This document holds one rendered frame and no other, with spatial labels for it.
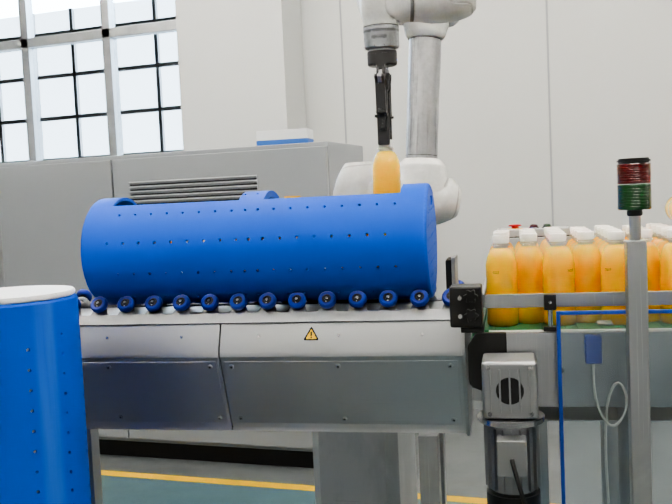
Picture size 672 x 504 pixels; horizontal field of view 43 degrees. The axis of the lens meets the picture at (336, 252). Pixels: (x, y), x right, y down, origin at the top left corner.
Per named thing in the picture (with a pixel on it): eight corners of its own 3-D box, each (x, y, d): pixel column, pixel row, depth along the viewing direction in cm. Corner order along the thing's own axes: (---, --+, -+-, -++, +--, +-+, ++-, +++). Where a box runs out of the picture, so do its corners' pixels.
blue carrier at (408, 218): (133, 294, 244) (124, 194, 240) (439, 286, 226) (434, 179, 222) (85, 315, 216) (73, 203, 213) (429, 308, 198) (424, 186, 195)
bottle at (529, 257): (537, 325, 193) (534, 241, 192) (509, 323, 198) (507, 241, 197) (552, 320, 198) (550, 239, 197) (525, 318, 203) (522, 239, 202)
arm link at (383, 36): (360, 25, 210) (361, 50, 211) (396, 23, 209) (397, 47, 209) (366, 32, 219) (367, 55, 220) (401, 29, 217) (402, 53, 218)
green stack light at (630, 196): (615, 209, 170) (614, 184, 170) (649, 208, 169) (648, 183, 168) (619, 210, 164) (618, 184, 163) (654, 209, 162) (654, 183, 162)
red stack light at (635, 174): (614, 184, 170) (614, 164, 169) (648, 183, 168) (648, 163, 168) (618, 184, 163) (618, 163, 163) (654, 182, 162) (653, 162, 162)
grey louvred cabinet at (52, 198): (19, 420, 492) (0, 169, 483) (375, 439, 422) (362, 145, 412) (-52, 448, 441) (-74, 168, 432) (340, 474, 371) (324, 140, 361)
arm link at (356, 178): (331, 227, 277) (333, 160, 275) (387, 229, 277) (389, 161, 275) (330, 231, 261) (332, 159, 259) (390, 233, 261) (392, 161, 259)
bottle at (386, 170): (407, 220, 216) (405, 145, 215) (384, 222, 213) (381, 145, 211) (391, 220, 222) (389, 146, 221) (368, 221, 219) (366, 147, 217)
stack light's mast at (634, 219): (616, 239, 170) (614, 159, 169) (649, 238, 169) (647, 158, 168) (620, 241, 164) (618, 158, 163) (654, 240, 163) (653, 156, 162)
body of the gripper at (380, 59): (370, 54, 219) (371, 90, 220) (364, 49, 211) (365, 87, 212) (398, 51, 218) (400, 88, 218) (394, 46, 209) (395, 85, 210)
